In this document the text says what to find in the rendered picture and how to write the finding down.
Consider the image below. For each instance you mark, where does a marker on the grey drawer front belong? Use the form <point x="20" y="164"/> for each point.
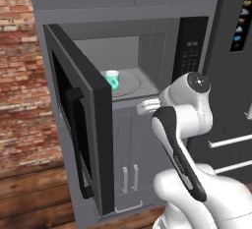
<point x="131" y="203"/>

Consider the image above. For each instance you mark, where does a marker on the black microwave door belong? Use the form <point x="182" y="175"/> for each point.
<point x="98" y="134"/>

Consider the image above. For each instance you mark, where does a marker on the grey lower cupboard door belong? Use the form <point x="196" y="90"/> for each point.
<point x="121" y="147"/>
<point x="147" y="154"/>

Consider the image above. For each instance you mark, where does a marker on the black microwave oven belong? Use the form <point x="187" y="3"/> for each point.
<point x="190" y="46"/>

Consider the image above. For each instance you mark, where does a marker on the teal mug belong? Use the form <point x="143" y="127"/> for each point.
<point x="112" y="79"/>

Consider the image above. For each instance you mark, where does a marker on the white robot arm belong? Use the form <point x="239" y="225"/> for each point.
<point x="197" y="118"/>

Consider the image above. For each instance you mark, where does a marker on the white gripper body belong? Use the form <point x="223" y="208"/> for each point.
<point x="147" y="106"/>

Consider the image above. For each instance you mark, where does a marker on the dark grey fridge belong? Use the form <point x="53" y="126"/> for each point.
<point x="226" y="75"/>

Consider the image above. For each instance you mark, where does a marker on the grey tall cabinet frame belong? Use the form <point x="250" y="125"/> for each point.
<point x="42" y="13"/>

